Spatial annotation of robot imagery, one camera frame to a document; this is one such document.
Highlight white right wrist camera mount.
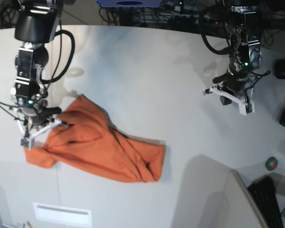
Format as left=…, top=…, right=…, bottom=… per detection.
left=16, top=116, right=68, bottom=149

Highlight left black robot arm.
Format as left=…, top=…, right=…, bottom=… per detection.
left=198, top=0, right=262, bottom=98

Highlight orange t-shirt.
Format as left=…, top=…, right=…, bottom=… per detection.
left=24, top=95, right=165, bottom=182

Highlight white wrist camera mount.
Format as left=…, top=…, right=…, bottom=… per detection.
left=203, top=85, right=255, bottom=116
left=16, top=116, right=68, bottom=149

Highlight green tape roll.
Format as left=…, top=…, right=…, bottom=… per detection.
left=265, top=157, right=278, bottom=171

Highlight black computer mouse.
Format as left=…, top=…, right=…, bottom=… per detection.
left=274, top=59, right=285, bottom=79

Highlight black keyboard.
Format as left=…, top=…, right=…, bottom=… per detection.
left=248, top=176, right=284, bottom=228

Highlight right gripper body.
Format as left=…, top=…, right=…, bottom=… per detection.
left=10, top=95, right=62, bottom=128

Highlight blue box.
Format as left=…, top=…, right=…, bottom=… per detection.
left=96, top=0, right=168, bottom=8

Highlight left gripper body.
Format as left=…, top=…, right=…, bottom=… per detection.
left=212, top=64, right=263, bottom=99

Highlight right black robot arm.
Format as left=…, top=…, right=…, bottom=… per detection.
left=11, top=0, right=75, bottom=129

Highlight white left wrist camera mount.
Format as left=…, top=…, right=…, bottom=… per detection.
left=203, top=85, right=255, bottom=116

